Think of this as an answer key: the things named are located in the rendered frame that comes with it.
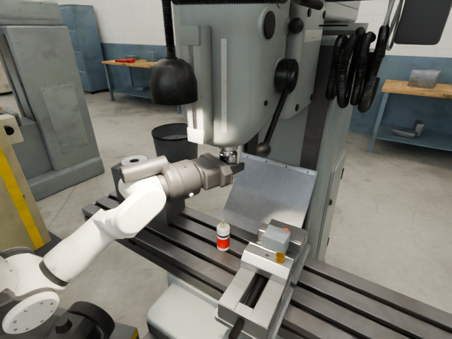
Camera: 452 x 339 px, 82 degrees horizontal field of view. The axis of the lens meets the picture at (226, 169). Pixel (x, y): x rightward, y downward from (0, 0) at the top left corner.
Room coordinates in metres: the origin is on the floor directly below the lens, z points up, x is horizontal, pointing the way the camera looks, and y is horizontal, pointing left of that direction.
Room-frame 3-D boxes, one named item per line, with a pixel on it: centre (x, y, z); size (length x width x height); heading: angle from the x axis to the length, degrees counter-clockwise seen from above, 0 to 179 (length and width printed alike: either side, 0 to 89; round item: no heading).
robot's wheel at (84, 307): (0.64, 0.55, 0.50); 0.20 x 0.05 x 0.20; 76
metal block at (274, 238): (0.53, -0.13, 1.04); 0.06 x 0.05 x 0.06; 60
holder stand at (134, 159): (0.82, 0.28, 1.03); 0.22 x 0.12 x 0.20; 65
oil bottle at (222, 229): (0.62, 0.01, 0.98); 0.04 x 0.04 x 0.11
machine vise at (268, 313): (0.50, -0.12, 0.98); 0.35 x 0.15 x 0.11; 150
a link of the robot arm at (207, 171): (0.55, 0.07, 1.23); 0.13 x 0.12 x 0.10; 37
